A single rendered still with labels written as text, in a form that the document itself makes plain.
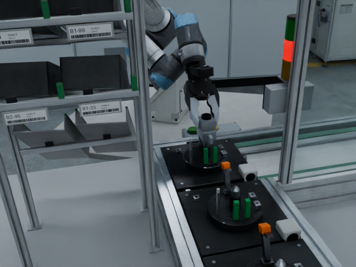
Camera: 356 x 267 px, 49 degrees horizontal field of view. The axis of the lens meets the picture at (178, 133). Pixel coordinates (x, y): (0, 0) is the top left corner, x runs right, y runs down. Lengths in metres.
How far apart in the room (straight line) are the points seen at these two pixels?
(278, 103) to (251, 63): 3.33
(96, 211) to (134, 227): 0.15
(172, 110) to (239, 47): 2.69
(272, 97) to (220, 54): 3.24
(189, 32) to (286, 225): 0.63
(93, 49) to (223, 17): 1.36
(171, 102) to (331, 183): 0.74
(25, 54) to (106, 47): 0.82
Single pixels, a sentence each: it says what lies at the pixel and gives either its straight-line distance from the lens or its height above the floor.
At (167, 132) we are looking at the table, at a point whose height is 0.86.
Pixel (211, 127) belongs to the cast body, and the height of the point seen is 1.10.
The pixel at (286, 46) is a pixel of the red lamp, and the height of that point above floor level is 1.35.
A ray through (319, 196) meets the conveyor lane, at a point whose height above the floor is 0.89.
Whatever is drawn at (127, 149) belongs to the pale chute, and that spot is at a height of 1.01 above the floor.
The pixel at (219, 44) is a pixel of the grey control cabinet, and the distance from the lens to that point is 4.22.
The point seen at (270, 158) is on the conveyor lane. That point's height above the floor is 0.92.
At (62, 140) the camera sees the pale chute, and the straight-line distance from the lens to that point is 1.06.
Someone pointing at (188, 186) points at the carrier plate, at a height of 0.97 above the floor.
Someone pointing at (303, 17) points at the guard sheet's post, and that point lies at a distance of 0.97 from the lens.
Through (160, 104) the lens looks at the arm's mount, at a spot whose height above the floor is 0.94.
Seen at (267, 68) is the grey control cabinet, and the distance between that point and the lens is 4.44.
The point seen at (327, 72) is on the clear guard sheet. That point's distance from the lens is 1.06.
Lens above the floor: 1.61
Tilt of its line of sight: 28 degrees down
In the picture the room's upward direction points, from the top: 2 degrees counter-clockwise
